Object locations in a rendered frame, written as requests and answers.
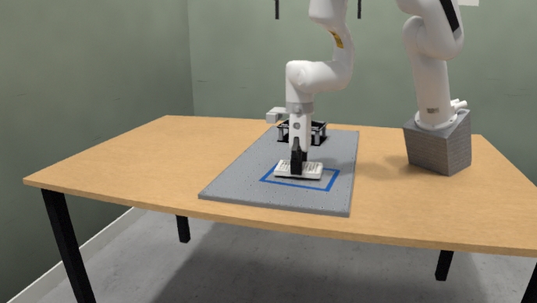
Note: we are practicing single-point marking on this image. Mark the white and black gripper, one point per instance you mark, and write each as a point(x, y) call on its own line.
point(299, 138)

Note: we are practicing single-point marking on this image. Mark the blue rectangular tape outline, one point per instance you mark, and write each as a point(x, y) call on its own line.
point(263, 179)

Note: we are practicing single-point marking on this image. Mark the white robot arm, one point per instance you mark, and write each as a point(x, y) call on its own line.
point(435, 29)

